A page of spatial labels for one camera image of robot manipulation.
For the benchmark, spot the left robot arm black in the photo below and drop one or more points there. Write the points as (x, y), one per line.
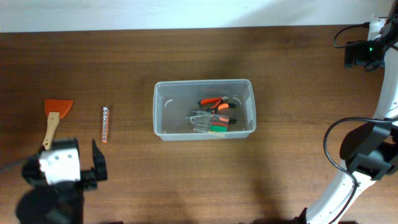
(53, 204)

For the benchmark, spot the orange-black long nose pliers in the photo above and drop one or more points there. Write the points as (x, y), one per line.
(221, 107)

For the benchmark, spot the orange scraper wooden handle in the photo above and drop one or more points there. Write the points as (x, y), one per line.
(55, 110)

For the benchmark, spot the clear plastic container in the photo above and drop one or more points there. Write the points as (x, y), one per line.
(173, 101)

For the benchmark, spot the clear screwdriver bit case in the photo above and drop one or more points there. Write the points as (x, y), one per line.
(206, 122)

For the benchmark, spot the right robot arm white-black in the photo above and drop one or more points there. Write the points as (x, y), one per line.
(369, 152)

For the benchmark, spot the orange socket bit rail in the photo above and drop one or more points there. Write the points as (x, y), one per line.
(105, 125)

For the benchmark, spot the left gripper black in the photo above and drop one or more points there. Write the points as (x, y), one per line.
(99, 173)

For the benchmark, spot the small red-handled cutting pliers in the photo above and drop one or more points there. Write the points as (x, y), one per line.
(215, 101)

